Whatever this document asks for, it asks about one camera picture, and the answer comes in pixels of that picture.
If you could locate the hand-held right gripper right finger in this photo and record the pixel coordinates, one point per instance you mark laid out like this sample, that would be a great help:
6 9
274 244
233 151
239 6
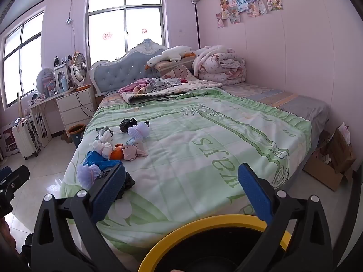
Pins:
255 192

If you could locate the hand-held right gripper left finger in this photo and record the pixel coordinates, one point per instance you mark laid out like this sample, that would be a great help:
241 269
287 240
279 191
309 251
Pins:
109 187

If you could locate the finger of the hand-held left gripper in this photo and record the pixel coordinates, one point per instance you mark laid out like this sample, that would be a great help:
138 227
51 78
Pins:
5 205
19 175

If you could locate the white foam fruit net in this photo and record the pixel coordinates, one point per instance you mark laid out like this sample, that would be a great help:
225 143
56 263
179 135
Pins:
88 175
139 130

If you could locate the blue plastic bag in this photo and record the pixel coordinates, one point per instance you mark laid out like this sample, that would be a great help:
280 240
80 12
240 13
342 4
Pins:
96 161

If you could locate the orange peel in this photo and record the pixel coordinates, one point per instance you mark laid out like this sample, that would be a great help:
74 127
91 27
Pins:
116 154

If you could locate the white tissue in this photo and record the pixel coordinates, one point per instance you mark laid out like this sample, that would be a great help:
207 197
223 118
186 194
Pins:
103 147

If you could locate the beige cloth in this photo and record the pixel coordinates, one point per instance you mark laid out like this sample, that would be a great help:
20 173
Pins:
133 153

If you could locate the teal small wrapper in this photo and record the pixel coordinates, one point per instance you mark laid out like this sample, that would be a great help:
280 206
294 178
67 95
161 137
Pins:
133 141

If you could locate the silver snack wrapper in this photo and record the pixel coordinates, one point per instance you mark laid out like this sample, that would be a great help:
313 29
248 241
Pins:
105 131

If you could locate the yellow-rimmed black bin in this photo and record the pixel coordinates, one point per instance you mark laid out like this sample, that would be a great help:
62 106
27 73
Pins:
198 223

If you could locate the red white printed box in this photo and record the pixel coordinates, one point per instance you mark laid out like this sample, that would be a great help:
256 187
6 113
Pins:
8 144

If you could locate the white suitcase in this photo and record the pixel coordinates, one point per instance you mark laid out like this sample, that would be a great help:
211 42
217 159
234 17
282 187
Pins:
24 138

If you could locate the brown shoes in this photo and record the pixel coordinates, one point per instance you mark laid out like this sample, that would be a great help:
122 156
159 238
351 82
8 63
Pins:
65 138

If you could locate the dark orange-rimmed wastebasket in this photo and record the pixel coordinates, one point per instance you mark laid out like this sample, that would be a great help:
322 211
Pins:
76 137

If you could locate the green floral blanket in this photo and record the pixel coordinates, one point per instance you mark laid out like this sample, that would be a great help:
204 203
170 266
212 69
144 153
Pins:
198 147

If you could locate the cardboard box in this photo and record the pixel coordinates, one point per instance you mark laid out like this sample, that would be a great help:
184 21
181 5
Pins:
326 170

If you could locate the white desk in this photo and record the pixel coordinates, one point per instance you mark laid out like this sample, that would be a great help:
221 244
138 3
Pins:
42 102

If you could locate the white drawer nightstand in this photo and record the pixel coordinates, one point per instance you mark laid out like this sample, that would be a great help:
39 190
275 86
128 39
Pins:
75 104

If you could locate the blue bottle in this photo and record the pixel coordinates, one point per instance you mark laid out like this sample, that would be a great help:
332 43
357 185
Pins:
63 83

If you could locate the pink clothing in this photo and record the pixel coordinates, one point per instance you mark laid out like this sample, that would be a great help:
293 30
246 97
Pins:
133 86

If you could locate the white mirror cabinet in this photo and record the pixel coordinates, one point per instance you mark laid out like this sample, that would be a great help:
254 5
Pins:
58 69

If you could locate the bed with blue tufted headboard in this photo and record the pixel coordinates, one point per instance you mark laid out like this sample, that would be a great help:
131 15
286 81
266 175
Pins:
122 73

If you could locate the grey blue clothing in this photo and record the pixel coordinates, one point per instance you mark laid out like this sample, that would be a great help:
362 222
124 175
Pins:
161 82

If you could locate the side window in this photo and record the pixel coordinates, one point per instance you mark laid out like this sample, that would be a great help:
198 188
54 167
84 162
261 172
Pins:
22 56

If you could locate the metal grille fan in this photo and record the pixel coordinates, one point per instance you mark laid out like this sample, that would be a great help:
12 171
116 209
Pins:
79 68

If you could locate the folded floral quilt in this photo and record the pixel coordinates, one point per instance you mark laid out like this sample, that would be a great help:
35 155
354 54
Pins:
218 68

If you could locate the face print pillow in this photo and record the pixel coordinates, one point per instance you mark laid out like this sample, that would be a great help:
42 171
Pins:
178 72

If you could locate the brown pillow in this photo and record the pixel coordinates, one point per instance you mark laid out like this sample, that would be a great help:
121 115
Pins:
181 61

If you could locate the white goose plush toy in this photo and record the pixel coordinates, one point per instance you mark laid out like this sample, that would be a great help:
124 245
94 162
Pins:
173 53

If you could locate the white pink fleece blanket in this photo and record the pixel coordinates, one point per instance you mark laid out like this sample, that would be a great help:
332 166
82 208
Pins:
209 51

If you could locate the large window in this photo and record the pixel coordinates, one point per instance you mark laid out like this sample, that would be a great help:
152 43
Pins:
124 19

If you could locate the cluster of wall posters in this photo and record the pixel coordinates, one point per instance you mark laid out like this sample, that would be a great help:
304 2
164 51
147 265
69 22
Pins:
249 0

